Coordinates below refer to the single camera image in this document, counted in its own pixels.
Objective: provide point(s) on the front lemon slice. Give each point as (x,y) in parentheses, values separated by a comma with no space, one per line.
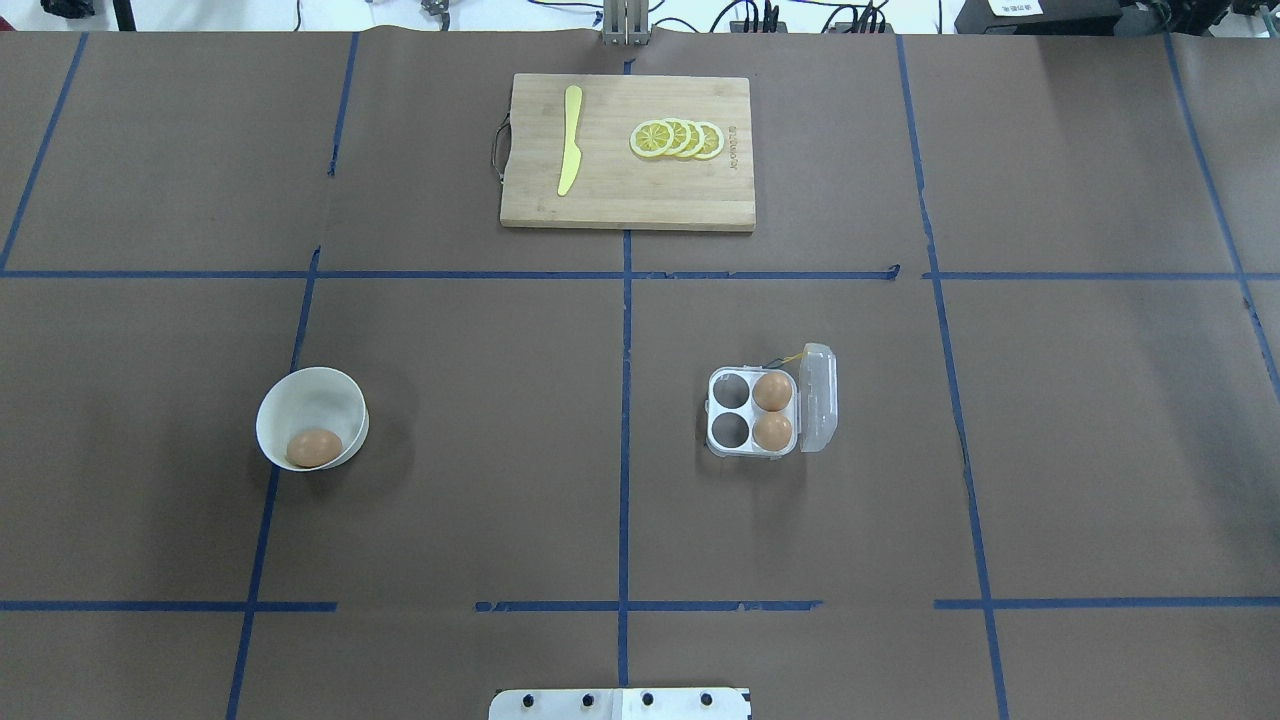
(652,139)

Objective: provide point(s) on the brown egg slot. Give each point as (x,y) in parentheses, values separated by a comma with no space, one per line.
(772,432)
(773,391)

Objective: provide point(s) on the yellow plastic knife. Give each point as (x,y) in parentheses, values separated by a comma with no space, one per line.
(571,152)

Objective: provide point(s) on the white bowl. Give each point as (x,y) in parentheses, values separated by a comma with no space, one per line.
(316,397)

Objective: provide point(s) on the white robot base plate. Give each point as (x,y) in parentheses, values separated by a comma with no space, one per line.
(623,703)

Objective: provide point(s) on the brown egg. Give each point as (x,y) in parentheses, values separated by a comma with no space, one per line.
(313,448)

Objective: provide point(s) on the brown egg upper slot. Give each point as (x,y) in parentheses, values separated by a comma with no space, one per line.
(773,391)

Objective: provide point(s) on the aluminium frame post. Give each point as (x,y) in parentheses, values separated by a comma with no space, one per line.
(626,22)

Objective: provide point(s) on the back lemon slice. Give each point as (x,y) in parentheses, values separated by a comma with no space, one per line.
(711,141)

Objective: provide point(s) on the brown egg lower slot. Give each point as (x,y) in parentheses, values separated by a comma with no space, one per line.
(772,432)

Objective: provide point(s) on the clear plastic egg box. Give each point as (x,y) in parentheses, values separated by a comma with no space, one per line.
(730,412)

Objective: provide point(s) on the wooden cutting board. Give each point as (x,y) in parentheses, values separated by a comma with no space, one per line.
(615,188)

